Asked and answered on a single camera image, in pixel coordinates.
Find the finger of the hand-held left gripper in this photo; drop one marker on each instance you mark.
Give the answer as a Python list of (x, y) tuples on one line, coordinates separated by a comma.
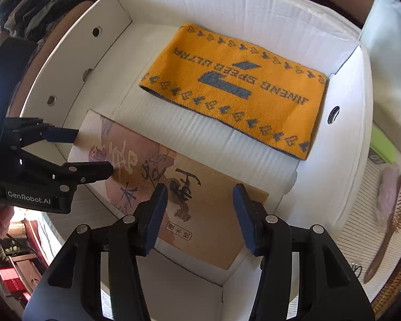
[(93, 170), (61, 135)]

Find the green lidded container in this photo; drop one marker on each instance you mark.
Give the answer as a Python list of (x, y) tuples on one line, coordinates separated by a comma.
[(382, 143)]

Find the wicker basket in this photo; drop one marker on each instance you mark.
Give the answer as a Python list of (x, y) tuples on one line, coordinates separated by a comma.
[(391, 287)]

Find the white cardboard box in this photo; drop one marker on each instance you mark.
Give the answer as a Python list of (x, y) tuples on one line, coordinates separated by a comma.
[(153, 67)]

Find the pile of dark clothes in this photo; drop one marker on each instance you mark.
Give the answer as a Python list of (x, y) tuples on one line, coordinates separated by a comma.
[(26, 10)]

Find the brown printed carton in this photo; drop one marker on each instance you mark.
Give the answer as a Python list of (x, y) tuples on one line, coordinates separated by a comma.
[(200, 237)]

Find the red box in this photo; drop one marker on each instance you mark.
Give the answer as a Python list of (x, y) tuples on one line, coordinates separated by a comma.
[(11, 281)]

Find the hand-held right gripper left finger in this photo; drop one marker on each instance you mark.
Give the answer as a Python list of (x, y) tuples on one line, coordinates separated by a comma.
[(157, 214)]

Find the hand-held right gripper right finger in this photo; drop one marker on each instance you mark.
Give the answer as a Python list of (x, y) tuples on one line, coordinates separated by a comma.
[(244, 217)]

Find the purple sponge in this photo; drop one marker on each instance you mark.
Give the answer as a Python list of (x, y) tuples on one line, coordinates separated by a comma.
[(387, 200)]

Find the orange patterned towel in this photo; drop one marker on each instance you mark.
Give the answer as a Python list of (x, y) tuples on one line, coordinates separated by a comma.
[(220, 73)]

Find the grey fabric pouch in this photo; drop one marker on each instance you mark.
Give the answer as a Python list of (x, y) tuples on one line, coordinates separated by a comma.
[(394, 57)]

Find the person's left hand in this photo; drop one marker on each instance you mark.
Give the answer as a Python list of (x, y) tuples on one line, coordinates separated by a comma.
[(0, 219)]

